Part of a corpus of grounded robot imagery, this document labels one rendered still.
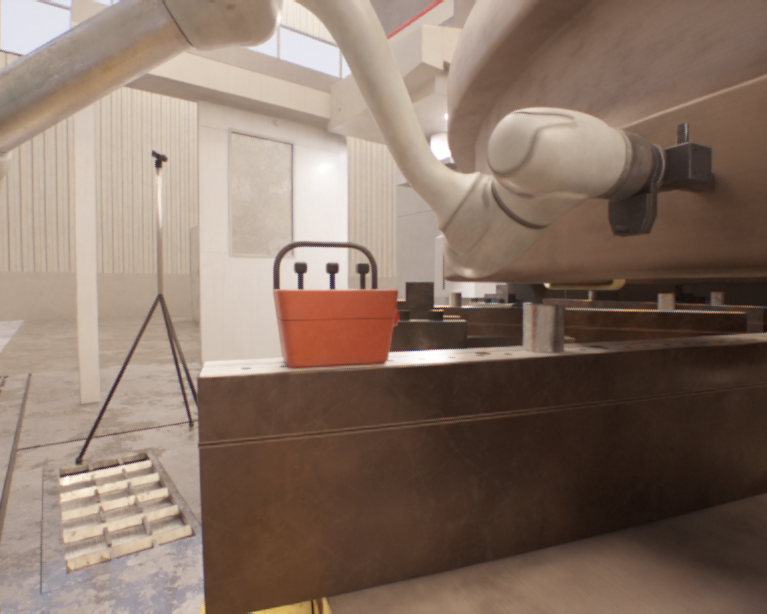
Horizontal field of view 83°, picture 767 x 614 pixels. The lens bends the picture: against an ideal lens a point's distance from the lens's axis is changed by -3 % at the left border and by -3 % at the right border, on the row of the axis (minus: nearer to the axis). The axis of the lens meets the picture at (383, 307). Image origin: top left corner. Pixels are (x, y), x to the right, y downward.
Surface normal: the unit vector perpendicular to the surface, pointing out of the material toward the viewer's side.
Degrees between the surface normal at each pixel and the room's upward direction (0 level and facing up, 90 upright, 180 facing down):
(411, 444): 90
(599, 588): 0
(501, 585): 0
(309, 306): 97
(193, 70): 90
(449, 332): 90
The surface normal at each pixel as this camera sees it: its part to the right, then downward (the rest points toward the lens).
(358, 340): 0.30, 0.16
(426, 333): -0.07, 0.04
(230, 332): 0.61, 0.04
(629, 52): -0.95, 0.01
